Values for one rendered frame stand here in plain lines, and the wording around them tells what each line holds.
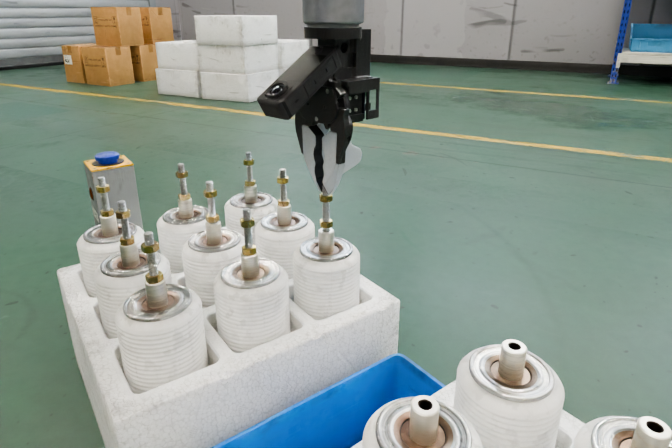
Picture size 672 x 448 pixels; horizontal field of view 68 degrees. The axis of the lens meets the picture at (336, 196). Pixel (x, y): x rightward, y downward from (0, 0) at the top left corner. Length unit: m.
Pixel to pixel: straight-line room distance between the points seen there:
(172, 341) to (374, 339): 0.28
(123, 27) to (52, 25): 2.11
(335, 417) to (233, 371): 0.16
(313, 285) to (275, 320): 0.07
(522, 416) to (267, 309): 0.31
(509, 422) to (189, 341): 0.34
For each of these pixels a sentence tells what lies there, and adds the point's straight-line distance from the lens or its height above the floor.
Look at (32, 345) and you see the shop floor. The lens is 1.09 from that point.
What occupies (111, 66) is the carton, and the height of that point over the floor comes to 0.15.
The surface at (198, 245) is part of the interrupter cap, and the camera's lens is 0.74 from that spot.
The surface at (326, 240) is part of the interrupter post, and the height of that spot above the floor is 0.27.
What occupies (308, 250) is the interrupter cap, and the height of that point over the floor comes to 0.25.
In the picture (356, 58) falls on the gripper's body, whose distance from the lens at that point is 0.65.
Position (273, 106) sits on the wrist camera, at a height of 0.47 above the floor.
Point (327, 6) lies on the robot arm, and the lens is 0.60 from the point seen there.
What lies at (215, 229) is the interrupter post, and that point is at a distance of 0.73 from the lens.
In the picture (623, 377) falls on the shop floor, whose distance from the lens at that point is 0.99.
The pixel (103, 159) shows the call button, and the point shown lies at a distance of 0.96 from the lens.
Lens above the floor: 0.57
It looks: 20 degrees down
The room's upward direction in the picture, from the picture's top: straight up
